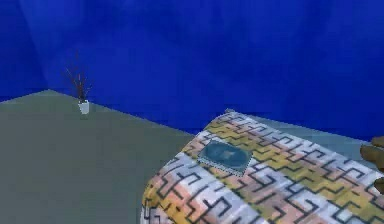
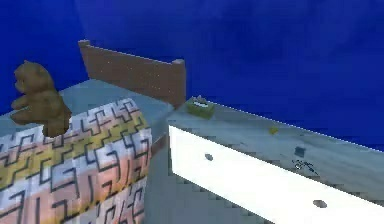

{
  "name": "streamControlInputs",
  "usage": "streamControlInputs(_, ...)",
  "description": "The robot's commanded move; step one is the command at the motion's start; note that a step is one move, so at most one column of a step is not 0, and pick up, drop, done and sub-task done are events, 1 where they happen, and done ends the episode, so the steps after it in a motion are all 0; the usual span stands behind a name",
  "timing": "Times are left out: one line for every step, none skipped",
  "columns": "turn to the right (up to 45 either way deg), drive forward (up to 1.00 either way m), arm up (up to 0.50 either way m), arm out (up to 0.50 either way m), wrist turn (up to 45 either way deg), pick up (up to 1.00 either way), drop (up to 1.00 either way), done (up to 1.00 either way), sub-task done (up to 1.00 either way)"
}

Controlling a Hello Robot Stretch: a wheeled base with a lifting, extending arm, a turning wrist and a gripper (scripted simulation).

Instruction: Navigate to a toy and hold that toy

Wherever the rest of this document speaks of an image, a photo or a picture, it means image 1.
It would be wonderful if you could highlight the brown plush toy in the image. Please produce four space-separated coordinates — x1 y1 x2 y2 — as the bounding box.
359 135 384 196

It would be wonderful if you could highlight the bare twig plant white pot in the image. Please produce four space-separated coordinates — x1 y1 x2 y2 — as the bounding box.
61 50 95 116

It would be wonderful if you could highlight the bed with patterned cover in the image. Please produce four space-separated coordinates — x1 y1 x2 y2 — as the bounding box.
139 108 384 224

